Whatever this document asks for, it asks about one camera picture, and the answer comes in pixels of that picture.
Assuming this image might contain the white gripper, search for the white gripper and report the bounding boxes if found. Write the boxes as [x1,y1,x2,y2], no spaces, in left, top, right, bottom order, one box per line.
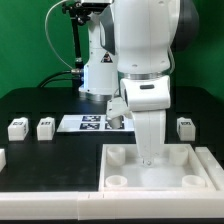
[120,75,171,167]

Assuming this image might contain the white square tabletop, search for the white square tabletop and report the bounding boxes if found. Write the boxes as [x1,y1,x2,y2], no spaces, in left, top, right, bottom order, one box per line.
[99,144,216,191]

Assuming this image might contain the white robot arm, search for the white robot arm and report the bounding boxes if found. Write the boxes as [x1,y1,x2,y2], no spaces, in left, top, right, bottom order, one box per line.
[81,0,199,166]

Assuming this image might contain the white marker sheet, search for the white marker sheet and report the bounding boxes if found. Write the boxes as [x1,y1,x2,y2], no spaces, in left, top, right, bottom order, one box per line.
[57,114,134,133]

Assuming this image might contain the white front wall fixture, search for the white front wall fixture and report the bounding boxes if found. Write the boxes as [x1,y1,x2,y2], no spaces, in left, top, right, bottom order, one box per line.
[0,191,224,220]

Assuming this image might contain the white wall fixture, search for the white wall fixture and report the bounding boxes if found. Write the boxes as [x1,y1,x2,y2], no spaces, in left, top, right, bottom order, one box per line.
[195,147,224,191]
[0,191,224,220]

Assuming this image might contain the white right wall fixture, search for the white right wall fixture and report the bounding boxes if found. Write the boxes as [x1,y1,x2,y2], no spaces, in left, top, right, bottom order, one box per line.
[195,147,224,191]

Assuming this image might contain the black cables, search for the black cables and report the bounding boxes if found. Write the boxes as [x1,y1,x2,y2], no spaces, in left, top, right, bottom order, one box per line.
[38,70,83,88]

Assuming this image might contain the black camera stand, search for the black camera stand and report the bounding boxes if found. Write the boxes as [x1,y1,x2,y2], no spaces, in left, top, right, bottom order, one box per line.
[62,1,90,89]

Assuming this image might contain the grey camera on stand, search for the grey camera on stand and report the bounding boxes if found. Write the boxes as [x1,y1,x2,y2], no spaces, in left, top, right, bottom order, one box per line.
[81,0,114,4]

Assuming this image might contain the grey cable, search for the grey cable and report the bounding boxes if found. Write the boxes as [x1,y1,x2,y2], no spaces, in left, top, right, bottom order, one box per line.
[44,0,83,75]

